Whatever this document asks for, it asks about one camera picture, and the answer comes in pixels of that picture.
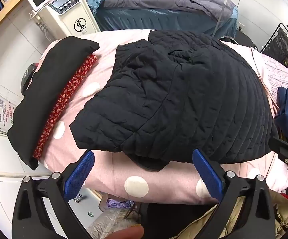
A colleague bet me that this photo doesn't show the black quilted jacket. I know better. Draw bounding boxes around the black quilted jacket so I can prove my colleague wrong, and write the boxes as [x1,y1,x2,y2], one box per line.
[69,30,279,172]

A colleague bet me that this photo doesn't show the purple cloth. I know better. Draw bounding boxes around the purple cloth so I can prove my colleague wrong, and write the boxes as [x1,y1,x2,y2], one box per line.
[106,196,135,212]

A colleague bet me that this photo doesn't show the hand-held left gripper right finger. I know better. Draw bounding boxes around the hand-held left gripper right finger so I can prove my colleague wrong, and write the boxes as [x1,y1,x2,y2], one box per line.
[192,149,276,239]

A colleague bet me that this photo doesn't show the black metal rack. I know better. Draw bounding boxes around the black metal rack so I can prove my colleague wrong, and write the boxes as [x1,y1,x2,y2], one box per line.
[260,22,288,73]

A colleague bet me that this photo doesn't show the pink polka dot blanket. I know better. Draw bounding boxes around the pink polka dot blanket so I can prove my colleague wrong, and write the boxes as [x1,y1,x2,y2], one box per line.
[33,28,288,206]

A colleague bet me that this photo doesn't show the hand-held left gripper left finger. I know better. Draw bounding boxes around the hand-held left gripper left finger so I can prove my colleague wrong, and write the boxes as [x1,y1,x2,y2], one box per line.
[11,150,96,239]

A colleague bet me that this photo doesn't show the red floral cloth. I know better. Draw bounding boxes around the red floral cloth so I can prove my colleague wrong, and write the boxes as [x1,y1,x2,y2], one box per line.
[33,53,98,160]

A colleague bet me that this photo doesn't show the dark round object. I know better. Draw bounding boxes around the dark round object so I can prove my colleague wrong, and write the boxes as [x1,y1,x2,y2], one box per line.
[21,63,39,95]

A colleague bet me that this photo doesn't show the white patterned blanket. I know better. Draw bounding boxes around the white patterned blanket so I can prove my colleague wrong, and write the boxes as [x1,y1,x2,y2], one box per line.
[86,208,138,239]

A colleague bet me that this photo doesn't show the white machine with screen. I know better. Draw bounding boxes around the white machine with screen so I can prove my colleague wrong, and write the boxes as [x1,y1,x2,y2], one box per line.
[24,0,102,40]

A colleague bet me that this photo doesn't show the black pillow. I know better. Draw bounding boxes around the black pillow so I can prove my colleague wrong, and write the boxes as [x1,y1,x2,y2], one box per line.
[7,36,100,171]

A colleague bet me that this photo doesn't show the lilac speckled sheet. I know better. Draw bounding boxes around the lilac speckled sheet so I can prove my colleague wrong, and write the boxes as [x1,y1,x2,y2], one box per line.
[260,52,288,104]

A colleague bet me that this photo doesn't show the bed with grey cover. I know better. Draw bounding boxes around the bed with grey cover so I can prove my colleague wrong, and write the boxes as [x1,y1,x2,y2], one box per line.
[94,0,239,40]

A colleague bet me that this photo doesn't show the clear plastic pole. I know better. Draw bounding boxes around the clear plastic pole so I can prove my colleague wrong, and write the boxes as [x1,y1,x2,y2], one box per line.
[212,0,234,38]

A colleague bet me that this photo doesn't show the beige quilted cloth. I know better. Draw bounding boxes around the beige quilted cloth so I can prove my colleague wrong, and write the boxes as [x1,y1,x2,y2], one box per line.
[182,192,288,239]

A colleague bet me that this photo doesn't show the person's left hand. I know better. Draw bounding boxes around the person's left hand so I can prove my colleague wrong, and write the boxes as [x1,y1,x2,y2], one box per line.
[101,224,145,239]

